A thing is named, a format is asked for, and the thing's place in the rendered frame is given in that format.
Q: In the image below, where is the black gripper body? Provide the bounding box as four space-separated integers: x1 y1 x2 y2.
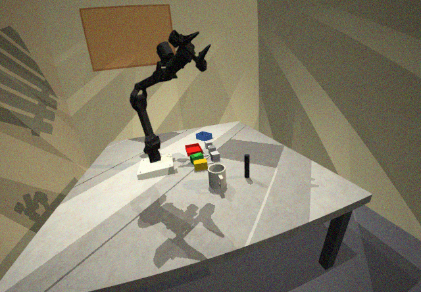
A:
168 30 207 72

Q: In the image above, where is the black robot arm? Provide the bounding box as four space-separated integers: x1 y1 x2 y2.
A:
130 41 181 163

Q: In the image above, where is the red tray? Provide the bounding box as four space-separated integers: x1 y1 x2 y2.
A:
185 143 203 157

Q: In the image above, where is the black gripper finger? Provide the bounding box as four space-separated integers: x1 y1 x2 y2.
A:
178 31 199 47
198 44 211 64

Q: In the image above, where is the blue tray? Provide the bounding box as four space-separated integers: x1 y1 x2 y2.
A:
196 132 212 141

